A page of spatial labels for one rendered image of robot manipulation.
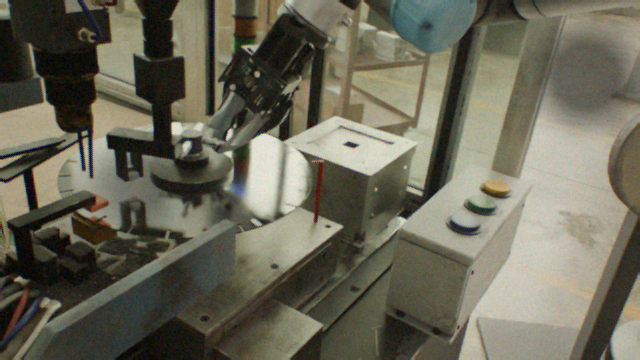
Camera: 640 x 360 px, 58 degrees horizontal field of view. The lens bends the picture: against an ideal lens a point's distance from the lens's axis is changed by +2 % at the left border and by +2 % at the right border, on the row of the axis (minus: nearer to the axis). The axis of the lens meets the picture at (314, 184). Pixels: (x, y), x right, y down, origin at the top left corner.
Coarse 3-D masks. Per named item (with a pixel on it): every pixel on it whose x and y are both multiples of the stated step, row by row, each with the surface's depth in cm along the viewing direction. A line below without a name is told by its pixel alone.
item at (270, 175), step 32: (192, 128) 90; (96, 160) 77; (128, 160) 78; (256, 160) 82; (288, 160) 83; (64, 192) 70; (96, 192) 70; (128, 192) 71; (160, 192) 71; (192, 192) 72; (224, 192) 73; (256, 192) 74; (288, 192) 74; (128, 224) 65; (160, 224) 65; (192, 224) 66
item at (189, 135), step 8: (200, 128) 78; (184, 136) 74; (192, 136) 74; (200, 136) 75; (184, 144) 73; (192, 144) 74; (200, 144) 75; (208, 144) 75; (216, 144) 75; (224, 144) 75; (184, 152) 71; (192, 152) 75; (200, 152) 76
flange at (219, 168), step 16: (160, 160) 77; (176, 160) 75; (192, 160) 74; (208, 160) 77; (224, 160) 79; (160, 176) 73; (176, 176) 73; (192, 176) 74; (208, 176) 74; (224, 176) 75
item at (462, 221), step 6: (456, 216) 81; (462, 216) 81; (468, 216) 81; (474, 216) 82; (450, 222) 81; (456, 222) 80; (462, 222) 80; (468, 222) 80; (474, 222) 80; (462, 228) 79; (468, 228) 79; (474, 228) 79
